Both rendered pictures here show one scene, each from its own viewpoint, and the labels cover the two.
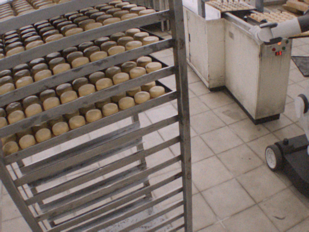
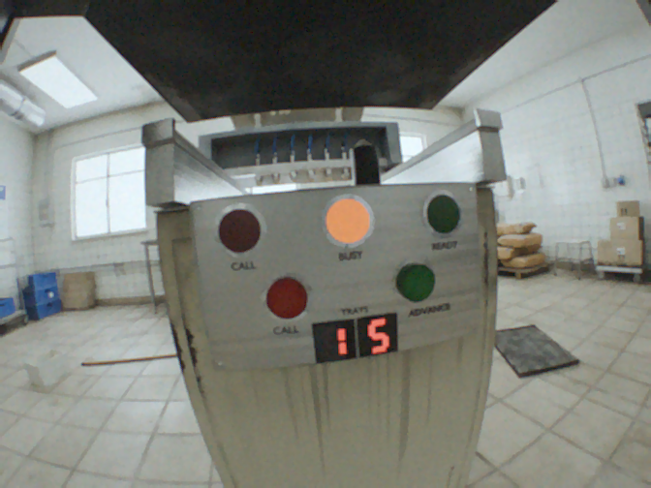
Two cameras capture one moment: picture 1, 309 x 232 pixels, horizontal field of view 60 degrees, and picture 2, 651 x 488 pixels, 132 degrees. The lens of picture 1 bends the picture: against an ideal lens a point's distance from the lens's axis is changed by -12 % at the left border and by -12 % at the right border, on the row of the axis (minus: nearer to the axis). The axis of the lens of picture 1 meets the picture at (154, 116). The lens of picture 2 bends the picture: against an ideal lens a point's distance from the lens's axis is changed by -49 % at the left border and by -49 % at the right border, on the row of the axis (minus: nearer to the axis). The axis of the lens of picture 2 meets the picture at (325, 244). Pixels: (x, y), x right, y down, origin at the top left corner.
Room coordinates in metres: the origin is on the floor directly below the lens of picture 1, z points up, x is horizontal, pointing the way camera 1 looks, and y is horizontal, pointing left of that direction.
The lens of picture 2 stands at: (1.86, -1.05, 0.81)
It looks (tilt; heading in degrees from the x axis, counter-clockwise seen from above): 3 degrees down; 3
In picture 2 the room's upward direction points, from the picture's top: 5 degrees counter-clockwise
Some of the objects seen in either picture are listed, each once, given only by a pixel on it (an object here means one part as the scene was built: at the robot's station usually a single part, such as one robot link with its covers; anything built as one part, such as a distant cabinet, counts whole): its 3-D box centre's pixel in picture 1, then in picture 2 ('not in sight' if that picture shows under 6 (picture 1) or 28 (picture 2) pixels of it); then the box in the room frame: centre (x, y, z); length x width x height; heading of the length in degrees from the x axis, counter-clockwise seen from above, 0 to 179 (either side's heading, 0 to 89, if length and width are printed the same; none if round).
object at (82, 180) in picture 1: (103, 168); not in sight; (0.74, 0.19, 0.96); 0.64 x 0.03 x 0.03; 116
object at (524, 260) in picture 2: not in sight; (524, 259); (5.17, -3.61, 0.19); 0.72 x 0.42 x 0.15; 111
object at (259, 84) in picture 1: (254, 65); (328, 384); (2.45, -1.00, 0.45); 0.70 x 0.34 x 0.90; 9
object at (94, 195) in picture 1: (109, 186); not in sight; (0.74, 0.19, 0.87); 0.64 x 0.03 x 0.03; 116
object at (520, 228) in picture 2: not in sight; (511, 228); (5.41, -3.53, 0.62); 0.72 x 0.42 x 0.17; 23
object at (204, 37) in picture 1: (215, 36); not in sight; (3.42, -0.86, 0.42); 1.28 x 0.72 x 0.84; 9
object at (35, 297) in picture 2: not in sight; (39, 294); (4.16, 3.25, 0.30); 0.60 x 0.40 x 0.20; 17
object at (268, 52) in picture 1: (277, 47); (348, 274); (2.09, -1.06, 0.77); 0.24 x 0.04 x 0.14; 99
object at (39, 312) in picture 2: not in sight; (42, 308); (4.16, 3.25, 0.10); 0.60 x 0.40 x 0.20; 15
